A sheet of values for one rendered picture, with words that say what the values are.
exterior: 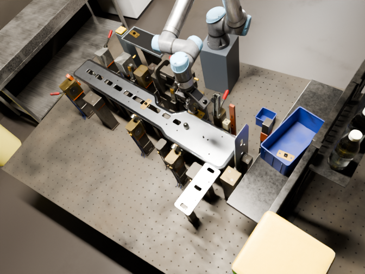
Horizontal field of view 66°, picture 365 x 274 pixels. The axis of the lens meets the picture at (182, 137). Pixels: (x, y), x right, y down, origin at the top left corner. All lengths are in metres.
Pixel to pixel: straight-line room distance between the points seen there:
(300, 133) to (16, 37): 2.81
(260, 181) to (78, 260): 1.84
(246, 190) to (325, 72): 2.10
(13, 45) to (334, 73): 3.22
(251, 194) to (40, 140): 1.72
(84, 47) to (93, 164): 2.03
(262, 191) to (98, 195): 1.11
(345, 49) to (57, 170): 3.04
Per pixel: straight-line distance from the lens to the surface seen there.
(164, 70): 1.73
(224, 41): 1.89
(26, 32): 3.37
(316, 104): 1.74
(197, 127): 1.67
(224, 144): 1.59
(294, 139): 1.59
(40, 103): 3.54
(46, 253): 2.96
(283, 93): 2.18
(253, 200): 1.44
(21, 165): 2.49
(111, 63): 2.31
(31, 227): 3.13
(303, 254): 0.42
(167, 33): 1.29
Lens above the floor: 2.41
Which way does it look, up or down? 58 degrees down
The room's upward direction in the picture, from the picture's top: 21 degrees counter-clockwise
